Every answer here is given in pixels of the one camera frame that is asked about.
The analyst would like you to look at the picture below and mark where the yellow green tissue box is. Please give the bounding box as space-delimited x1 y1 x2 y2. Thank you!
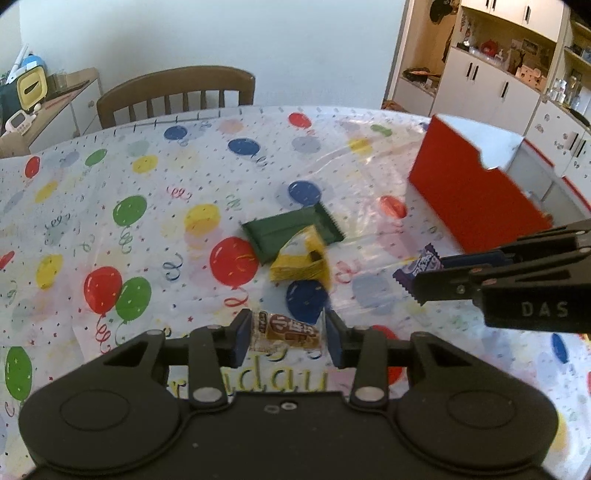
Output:
1 66 48 126

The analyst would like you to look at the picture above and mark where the purple candy wrapper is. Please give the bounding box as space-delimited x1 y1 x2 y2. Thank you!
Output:
393 243 443 301

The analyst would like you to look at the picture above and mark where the brown chocolate bar wrapper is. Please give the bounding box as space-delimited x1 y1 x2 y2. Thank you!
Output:
250 310 321 353

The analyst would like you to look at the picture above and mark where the brown wooden chair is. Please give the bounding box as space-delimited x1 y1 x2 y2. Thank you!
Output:
96 65 256 129

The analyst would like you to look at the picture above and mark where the pink white timer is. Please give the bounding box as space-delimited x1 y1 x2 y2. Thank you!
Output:
5 110 36 136

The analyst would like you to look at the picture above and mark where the dark green snack packet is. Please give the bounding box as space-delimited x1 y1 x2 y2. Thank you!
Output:
242 202 345 265

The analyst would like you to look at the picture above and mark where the balloon pattern tablecloth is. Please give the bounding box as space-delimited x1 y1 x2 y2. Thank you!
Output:
1 107 590 479

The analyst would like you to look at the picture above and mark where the white cabinet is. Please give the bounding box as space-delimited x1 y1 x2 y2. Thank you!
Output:
428 0 591 186

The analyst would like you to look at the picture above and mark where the red white cardboard box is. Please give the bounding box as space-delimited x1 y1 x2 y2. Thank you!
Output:
409 116 590 253

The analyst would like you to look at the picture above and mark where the yellow snack packet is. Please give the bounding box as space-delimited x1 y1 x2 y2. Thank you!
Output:
270 225 331 289

